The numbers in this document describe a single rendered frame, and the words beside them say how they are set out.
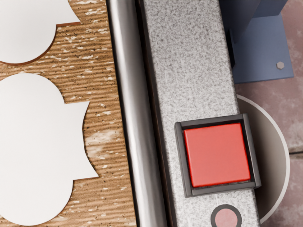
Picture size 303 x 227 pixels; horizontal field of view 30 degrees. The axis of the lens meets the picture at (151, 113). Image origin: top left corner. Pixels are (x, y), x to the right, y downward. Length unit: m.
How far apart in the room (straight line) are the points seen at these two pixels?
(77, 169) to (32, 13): 0.17
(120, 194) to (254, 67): 1.09
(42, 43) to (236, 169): 0.23
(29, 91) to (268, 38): 1.15
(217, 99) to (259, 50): 1.03
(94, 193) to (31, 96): 0.11
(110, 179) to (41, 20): 0.18
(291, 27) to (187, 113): 1.12
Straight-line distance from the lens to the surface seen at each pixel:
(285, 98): 1.61
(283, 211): 1.55
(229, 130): 0.58
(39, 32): 0.59
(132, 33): 0.62
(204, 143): 0.57
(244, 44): 1.62
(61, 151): 0.56
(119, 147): 0.56
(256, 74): 1.60
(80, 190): 0.56
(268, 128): 1.22
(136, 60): 0.61
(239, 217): 0.58
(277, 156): 1.23
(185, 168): 0.56
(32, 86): 0.58
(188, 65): 0.61
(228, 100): 0.60
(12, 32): 0.60
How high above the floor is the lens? 1.49
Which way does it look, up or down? 75 degrees down
